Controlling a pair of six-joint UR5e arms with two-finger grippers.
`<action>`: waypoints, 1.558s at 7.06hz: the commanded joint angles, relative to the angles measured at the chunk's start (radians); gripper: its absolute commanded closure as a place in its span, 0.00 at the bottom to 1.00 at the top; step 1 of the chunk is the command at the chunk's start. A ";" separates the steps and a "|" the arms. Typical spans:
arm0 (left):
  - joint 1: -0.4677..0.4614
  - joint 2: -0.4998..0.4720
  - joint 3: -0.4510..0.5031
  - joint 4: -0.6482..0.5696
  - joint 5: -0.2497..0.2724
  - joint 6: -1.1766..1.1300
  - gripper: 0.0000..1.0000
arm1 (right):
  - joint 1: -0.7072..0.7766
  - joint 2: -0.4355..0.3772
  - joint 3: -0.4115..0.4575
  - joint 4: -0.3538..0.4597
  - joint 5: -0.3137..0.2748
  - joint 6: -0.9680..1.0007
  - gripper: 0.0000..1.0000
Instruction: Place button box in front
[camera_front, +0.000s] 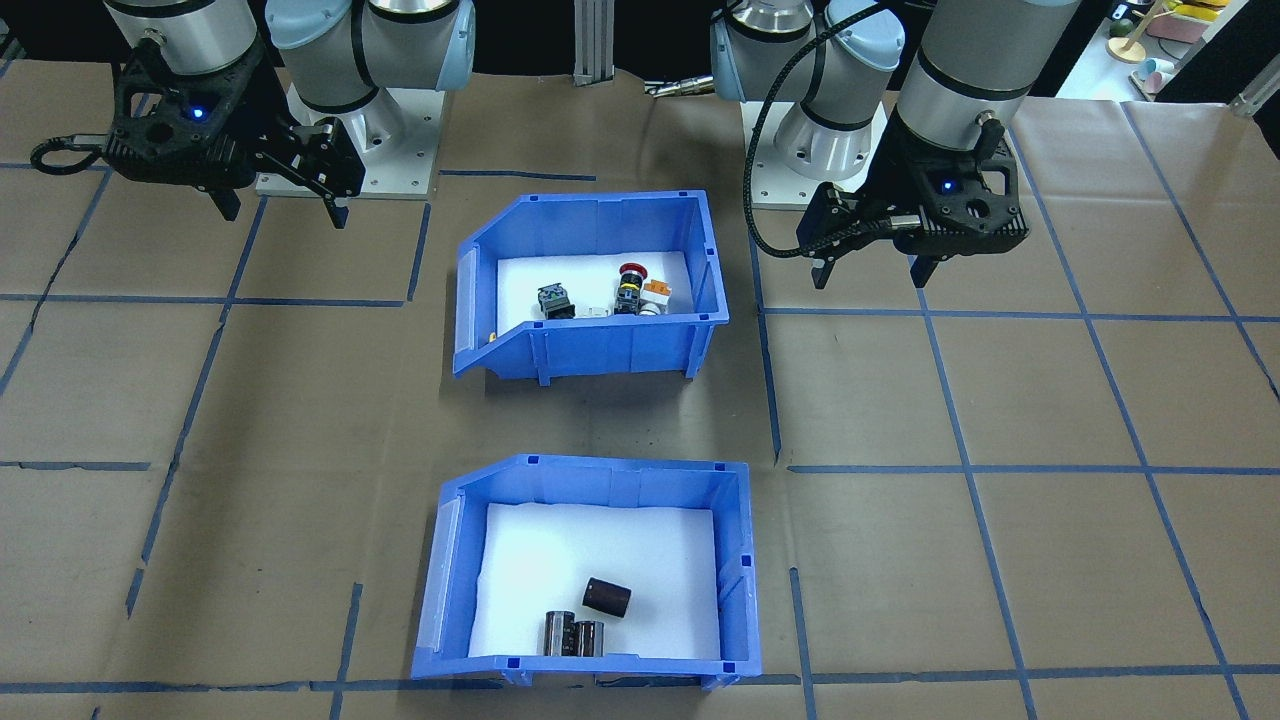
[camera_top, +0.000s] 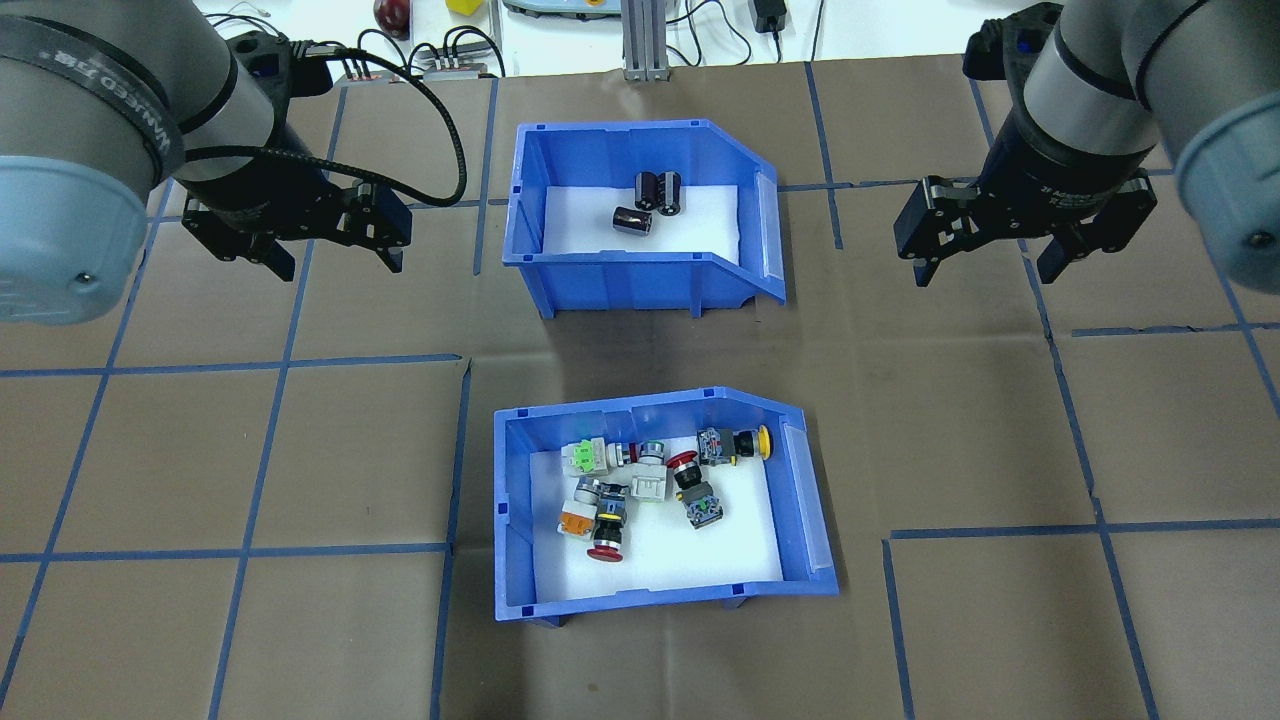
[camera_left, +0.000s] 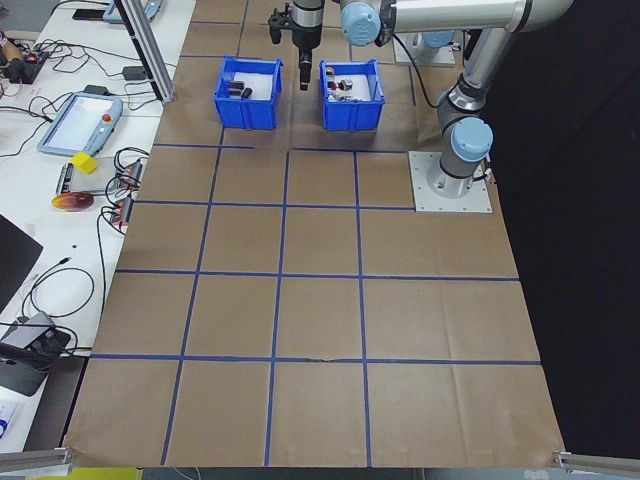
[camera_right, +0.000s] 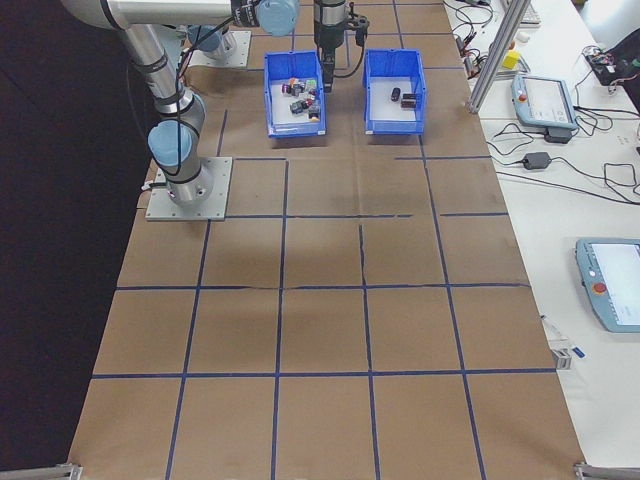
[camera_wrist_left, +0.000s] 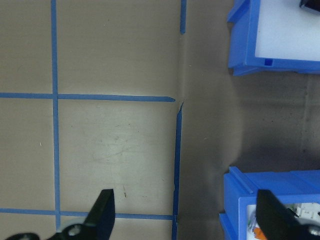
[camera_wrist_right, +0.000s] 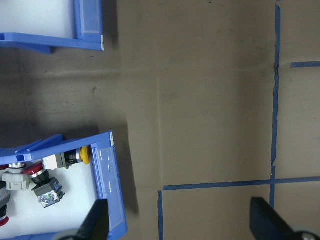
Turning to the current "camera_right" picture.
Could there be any grey blue teach pendant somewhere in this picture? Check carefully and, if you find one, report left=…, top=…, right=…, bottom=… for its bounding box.
left=573, top=237, right=640, bottom=334
left=509, top=73, right=580, bottom=130

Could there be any blue bin with capacitors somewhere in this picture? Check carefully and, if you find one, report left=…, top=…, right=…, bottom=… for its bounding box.
left=363, top=48, right=427, bottom=136

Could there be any aluminium extrusion post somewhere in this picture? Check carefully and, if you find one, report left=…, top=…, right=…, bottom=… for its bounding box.
left=464, top=0, right=532, bottom=115

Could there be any black frame cover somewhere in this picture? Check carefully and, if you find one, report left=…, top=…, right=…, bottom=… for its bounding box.
left=0, top=0, right=156, bottom=474

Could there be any blue bin with push buttons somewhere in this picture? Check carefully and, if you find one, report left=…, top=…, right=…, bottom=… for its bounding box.
left=263, top=49, right=330, bottom=140

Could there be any black circuit device with wires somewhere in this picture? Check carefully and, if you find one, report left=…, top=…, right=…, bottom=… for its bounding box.
left=584, top=47, right=631, bottom=94

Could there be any pile of small dark parts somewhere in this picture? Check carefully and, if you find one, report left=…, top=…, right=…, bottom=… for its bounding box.
left=269, top=79, right=321, bottom=126

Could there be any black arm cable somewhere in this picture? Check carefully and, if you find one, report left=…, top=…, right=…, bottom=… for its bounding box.
left=169, top=13, right=372, bottom=176

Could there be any aluminium frame bar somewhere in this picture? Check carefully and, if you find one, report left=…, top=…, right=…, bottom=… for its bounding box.
left=0, top=462, right=84, bottom=480
left=572, top=460, right=640, bottom=480

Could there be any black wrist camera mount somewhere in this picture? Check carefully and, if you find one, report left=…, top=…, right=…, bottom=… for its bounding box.
left=347, top=14, right=371, bottom=46

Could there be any white square base plate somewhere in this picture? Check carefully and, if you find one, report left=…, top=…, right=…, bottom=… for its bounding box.
left=189, top=30, right=252, bottom=66
left=144, top=156, right=235, bottom=221

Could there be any white keyboard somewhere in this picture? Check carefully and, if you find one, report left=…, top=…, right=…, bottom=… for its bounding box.
left=519, top=0, right=544, bottom=26

